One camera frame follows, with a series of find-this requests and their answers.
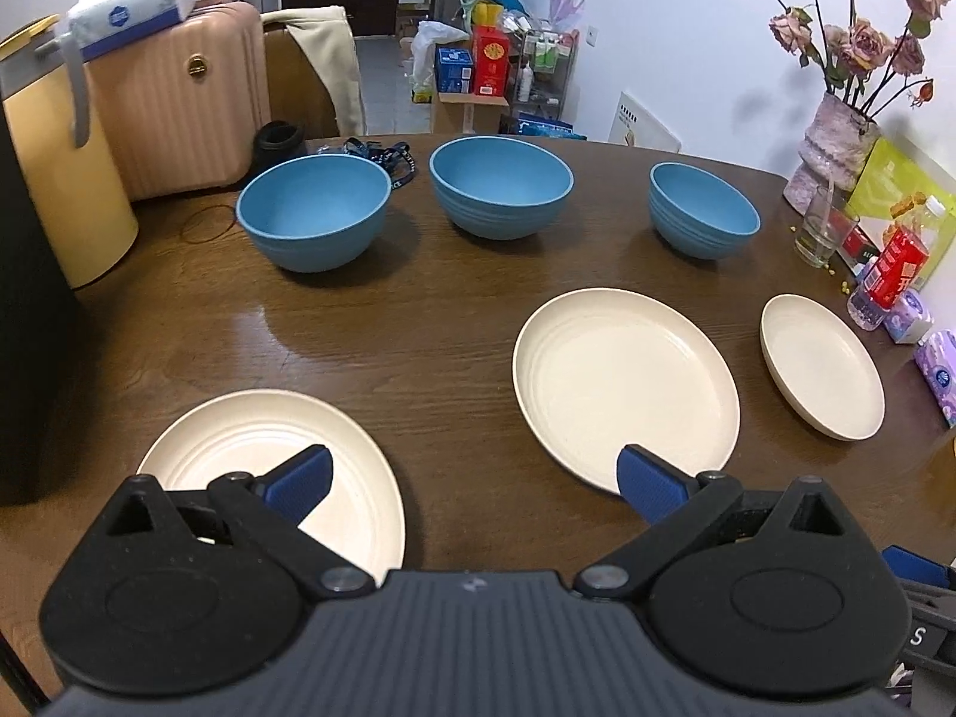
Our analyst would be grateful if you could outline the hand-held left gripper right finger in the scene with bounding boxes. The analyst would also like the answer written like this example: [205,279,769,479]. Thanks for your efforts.
[574,444,854,603]

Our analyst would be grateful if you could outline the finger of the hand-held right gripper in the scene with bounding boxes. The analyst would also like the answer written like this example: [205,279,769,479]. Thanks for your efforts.
[881,545,956,600]

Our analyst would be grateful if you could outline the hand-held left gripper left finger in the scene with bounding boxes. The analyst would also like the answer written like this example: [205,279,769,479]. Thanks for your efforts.
[103,444,376,603]

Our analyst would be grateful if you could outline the medium cream plate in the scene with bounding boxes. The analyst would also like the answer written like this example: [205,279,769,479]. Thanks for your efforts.
[136,388,405,572]

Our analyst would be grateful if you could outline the large cream plate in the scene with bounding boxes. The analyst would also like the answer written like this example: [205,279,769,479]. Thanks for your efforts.
[512,289,740,498]

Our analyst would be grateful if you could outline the small cream plate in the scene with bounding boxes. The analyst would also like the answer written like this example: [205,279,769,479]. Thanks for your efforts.
[760,293,886,441]

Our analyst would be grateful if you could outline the large blue bowl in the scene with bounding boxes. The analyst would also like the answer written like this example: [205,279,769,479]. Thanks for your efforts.
[236,154,393,273]

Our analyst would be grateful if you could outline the small blue bowl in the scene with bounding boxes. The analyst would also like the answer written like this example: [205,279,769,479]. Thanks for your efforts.
[648,162,761,261]

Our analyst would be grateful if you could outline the medium blue bowl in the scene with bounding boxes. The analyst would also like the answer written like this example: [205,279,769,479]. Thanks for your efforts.
[428,136,575,241]

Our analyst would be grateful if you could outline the large purple tissue pack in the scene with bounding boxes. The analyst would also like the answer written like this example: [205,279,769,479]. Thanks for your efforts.
[915,329,956,428]

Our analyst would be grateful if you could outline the small purple tissue pack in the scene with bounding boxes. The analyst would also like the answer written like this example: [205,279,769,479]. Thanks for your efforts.
[885,287,934,345]

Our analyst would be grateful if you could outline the brown rubber band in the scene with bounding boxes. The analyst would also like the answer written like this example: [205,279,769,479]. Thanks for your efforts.
[183,207,238,244]

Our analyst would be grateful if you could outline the red label water bottle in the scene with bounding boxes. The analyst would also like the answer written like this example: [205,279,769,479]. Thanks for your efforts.
[846,196,948,332]

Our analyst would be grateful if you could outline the clear drinking glass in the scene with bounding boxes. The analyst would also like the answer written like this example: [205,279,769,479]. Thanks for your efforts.
[793,185,860,268]

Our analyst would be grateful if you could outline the flat red box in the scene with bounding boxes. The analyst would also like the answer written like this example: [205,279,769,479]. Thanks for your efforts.
[840,209,883,262]

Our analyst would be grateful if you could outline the black round container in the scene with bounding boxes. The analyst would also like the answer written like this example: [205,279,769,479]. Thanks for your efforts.
[252,121,306,179]

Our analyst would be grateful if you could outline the white leaning panel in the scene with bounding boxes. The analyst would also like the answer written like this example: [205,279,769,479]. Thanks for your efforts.
[608,91,682,154]

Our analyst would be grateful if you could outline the blue printed bag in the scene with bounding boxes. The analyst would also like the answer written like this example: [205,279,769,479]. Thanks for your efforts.
[515,114,587,142]

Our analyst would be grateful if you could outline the pink textured vase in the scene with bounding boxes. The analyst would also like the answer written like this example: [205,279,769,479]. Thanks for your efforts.
[783,93,883,214]

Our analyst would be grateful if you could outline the pink ribbed suitcase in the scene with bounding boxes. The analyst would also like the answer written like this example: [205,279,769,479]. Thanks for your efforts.
[85,1,271,201]

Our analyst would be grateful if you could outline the green snack bag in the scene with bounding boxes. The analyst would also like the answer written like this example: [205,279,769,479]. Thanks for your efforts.
[844,136,956,292]

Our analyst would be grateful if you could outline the wooden chair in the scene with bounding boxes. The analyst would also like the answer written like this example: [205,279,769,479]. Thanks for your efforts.
[261,28,341,139]

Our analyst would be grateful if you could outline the cardboard box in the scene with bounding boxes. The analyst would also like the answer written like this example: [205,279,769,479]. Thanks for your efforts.
[429,90,510,137]

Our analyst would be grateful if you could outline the beige cloth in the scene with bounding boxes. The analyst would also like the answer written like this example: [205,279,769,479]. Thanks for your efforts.
[263,6,367,137]

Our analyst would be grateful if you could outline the blue box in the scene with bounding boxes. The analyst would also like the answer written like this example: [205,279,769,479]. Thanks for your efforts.
[434,47,475,94]

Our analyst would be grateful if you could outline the white plastic bag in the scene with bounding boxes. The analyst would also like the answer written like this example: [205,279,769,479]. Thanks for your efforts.
[412,20,470,87]

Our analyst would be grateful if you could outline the tall red box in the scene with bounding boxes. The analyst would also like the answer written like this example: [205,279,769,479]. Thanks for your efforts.
[472,24,510,97]

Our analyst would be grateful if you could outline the dried pink roses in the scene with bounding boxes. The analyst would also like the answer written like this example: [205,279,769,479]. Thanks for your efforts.
[723,0,953,121]

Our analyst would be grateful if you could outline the black paper bag orange strap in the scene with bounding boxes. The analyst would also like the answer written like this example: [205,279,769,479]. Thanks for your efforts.
[0,115,83,505]

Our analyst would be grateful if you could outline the blue black lanyard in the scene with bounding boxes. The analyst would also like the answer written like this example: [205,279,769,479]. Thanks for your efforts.
[317,138,415,188]

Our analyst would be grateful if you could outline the yellow bin with grey handle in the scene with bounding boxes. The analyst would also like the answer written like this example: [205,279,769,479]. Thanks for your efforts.
[0,15,140,289]

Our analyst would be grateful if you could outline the wire rack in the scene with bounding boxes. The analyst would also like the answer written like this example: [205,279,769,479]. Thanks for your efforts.
[515,28,580,128]

